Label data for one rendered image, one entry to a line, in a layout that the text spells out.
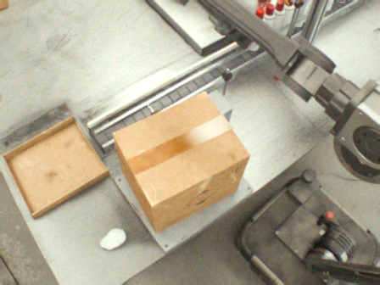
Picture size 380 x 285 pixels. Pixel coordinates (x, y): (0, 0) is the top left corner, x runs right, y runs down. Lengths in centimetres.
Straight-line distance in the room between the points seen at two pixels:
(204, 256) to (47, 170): 103
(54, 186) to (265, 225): 103
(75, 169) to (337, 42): 124
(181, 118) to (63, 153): 51
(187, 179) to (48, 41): 100
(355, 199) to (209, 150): 150
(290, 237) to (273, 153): 63
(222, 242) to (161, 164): 116
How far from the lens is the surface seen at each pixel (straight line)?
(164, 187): 101
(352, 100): 74
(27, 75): 167
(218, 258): 211
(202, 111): 112
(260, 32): 83
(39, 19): 189
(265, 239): 192
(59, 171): 139
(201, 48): 159
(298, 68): 81
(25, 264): 223
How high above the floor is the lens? 205
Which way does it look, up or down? 56 degrees down
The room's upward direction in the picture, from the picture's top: 4 degrees clockwise
